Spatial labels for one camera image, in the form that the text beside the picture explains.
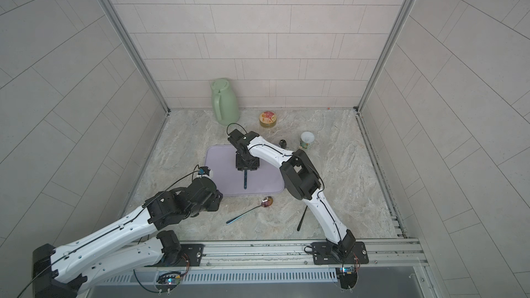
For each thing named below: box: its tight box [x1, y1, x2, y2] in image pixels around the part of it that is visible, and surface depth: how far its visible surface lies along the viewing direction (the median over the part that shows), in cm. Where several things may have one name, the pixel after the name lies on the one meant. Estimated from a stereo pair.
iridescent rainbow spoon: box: [225, 195, 274, 225], surface depth 83 cm
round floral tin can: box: [259, 111, 277, 128], surface depth 111 cm
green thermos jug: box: [211, 77, 241, 127], surface depth 98 cm
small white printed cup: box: [300, 131, 315, 149], surface depth 99 cm
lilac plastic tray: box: [204, 144, 285, 196], surface depth 91 cm
